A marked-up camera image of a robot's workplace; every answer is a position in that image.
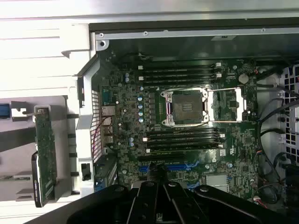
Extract silver socket cover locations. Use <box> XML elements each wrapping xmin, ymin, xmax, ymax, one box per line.
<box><xmin>206</xmin><ymin>86</ymin><xmax>248</xmax><ymax>123</ymax></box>

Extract black expansion slot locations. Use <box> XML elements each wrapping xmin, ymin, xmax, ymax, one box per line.
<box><xmin>137</xmin><ymin>153</ymin><xmax>185</xmax><ymax>164</ymax></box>

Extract green motherboard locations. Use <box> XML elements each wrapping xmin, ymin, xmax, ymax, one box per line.
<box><xmin>98</xmin><ymin>57</ymin><xmax>261</xmax><ymax>201</ymax></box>

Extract CPU socket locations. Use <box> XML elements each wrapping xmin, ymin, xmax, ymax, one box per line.
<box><xmin>160</xmin><ymin>89</ymin><xmax>209</xmax><ymax>128</ymax></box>

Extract light grey case handle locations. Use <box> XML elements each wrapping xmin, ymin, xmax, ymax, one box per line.
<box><xmin>61</xmin><ymin>22</ymin><xmax>97</xmax><ymax>79</ymax></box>

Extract silver chipset heatsink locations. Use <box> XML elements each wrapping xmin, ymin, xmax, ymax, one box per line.
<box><xmin>205</xmin><ymin>174</ymin><xmax>229</xmax><ymax>192</ymax></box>

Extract hard disk blue bracket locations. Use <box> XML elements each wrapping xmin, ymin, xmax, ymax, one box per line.
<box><xmin>0</xmin><ymin>104</ymin><xmax>12</xmax><ymax>120</ymax></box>

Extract blue expansion slot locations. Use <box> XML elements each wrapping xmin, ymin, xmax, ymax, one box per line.
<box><xmin>139</xmin><ymin>165</ymin><xmax>187</xmax><ymax>174</ymax></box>

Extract grey parts rack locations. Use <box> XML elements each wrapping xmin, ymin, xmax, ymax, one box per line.
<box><xmin>0</xmin><ymin>95</ymin><xmax>81</xmax><ymax>203</ymax></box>

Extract RAM slot white clips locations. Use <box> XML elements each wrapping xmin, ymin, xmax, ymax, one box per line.
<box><xmin>137</xmin><ymin>62</ymin><xmax>222</xmax><ymax>70</ymax></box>
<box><xmin>142</xmin><ymin>133</ymin><xmax>226</xmax><ymax>142</ymax></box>
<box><xmin>137</xmin><ymin>72</ymin><xmax>222</xmax><ymax>81</ymax></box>
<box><xmin>146</xmin><ymin>143</ymin><xmax>225</xmax><ymax>154</ymax></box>

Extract black open PC case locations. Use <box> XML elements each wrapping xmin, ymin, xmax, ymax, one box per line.
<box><xmin>72</xmin><ymin>22</ymin><xmax>299</xmax><ymax>224</ymax></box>

